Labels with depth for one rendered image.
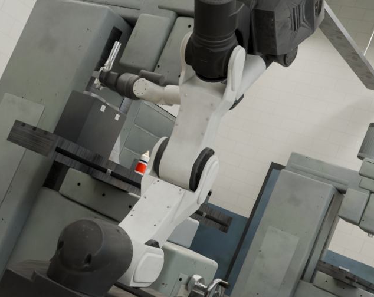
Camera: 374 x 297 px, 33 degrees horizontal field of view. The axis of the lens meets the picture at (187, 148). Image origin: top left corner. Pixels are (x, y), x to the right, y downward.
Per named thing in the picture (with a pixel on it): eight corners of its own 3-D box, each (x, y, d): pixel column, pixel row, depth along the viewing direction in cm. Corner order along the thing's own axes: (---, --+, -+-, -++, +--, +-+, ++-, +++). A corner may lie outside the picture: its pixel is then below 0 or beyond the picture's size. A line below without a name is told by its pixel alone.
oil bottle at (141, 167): (144, 177, 262) (154, 153, 263) (138, 174, 259) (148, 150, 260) (137, 174, 265) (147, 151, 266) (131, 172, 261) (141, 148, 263)
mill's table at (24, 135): (227, 233, 304) (233, 218, 305) (46, 157, 206) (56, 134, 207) (190, 218, 318) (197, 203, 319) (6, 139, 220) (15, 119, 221)
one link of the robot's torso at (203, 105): (194, 200, 186) (235, 48, 172) (144, 180, 192) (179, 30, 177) (213, 187, 200) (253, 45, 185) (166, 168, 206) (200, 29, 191)
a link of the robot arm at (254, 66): (231, 120, 209) (269, 79, 218) (221, 91, 200) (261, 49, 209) (205, 111, 216) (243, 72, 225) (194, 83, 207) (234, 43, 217)
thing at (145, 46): (178, 93, 283) (200, 42, 286) (147, 72, 264) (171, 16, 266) (148, 85, 295) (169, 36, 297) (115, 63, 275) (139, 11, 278)
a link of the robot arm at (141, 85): (135, 101, 231) (160, 108, 225) (118, 93, 222) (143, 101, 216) (146, 72, 231) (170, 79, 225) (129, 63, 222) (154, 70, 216)
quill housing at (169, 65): (206, 107, 270) (234, 40, 273) (180, 88, 253) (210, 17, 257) (173, 98, 281) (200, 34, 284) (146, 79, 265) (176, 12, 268)
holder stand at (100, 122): (108, 160, 243) (128, 114, 245) (75, 144, 224) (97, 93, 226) (85, 151, 249) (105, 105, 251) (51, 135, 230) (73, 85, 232)
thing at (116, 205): (190, 249, 260) (201, 222, 261) (141, 232, 232) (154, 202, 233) (108, 211, 290) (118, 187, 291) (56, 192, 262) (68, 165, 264)
